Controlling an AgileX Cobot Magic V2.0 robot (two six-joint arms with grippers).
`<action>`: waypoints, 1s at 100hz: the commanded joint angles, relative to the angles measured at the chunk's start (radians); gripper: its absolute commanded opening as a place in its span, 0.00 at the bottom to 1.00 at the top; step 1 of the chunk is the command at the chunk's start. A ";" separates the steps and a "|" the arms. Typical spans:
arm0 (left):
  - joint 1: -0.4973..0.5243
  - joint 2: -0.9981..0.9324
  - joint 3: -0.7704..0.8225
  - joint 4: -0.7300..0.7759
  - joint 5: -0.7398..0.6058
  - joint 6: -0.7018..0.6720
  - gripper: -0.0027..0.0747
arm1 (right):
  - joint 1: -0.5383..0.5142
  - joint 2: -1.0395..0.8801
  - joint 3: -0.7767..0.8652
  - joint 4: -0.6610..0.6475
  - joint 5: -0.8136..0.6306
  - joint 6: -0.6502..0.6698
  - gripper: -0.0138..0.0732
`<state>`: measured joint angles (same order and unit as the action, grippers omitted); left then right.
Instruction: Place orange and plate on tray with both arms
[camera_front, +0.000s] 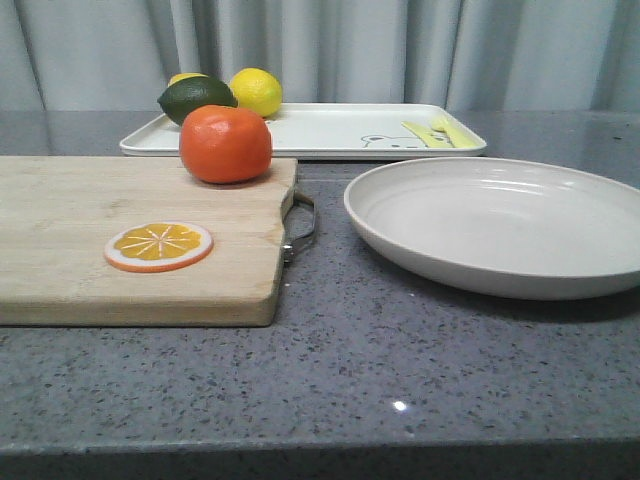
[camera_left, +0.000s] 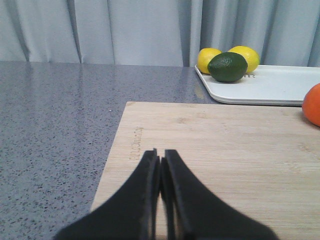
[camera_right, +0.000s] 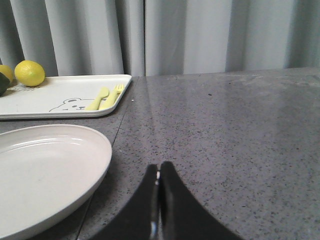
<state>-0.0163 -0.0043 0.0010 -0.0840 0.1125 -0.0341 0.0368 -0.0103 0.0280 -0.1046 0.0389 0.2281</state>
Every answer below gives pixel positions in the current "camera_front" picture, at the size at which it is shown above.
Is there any yellow plastic fork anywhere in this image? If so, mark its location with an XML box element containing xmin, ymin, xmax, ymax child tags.
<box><xmin>431</xmin><ymin>116</ymin><xmax>476</xmax><ymax>148</ymax></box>

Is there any orange slice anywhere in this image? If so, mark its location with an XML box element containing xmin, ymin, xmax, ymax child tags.
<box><xmin>103</xmin><ymin>221</ymin><xmax>214</xmax><ymax>273</ymax></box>

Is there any grey curtain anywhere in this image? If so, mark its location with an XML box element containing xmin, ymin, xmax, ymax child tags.
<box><xmin>1</xmin><ymin>1</ymin><xmax>639</xmax><ymax>112</ymax></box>

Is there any cream round plate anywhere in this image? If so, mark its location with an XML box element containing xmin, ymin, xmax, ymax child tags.
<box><xmin>344</xmin><ymin>157</ymin><xmax>639</xmax><ymax>300</ymax></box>

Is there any cream rectangular tray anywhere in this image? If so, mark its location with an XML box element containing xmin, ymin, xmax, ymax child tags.
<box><xmin>118</xmin><ymin>102</ymin><xmax>488</xmax><ymax>161</ymax></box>

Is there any metal cutting board handle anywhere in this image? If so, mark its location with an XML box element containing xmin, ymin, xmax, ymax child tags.
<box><xmin>281</xmin><ymin>190</ymin><xmax>318</xmax><ymax>265</ymax></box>

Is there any orange fruit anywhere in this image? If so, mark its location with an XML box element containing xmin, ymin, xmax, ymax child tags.
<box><xmin>179</xmin><ymin>105</ymin><xmax>273</xmax><ymax>184</ymax></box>

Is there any yellow plastic knife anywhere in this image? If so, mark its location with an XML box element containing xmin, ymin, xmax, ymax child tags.
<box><xmin>401</xmin><ymin>121</ymin><xmax>453</xmax><ymax>149</ymax></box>

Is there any green lime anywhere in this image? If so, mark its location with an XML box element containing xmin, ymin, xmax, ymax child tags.
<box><xmin>157</xmin><ymin>76</ymin><xmax>238</xmax><ymax>126</ymax></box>

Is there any wooden cutting board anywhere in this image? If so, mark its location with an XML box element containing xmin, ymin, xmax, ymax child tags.
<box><xmin>1</xmin><ymin>156</ymin><xmax>297</xmax><ymax>326</ymax></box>

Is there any yellow lemon behind lime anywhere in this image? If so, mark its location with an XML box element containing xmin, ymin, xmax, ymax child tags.
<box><xmin>167</xmin><ymin>72</ymin><xmax>206</xmax><ymax>86</ymax></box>

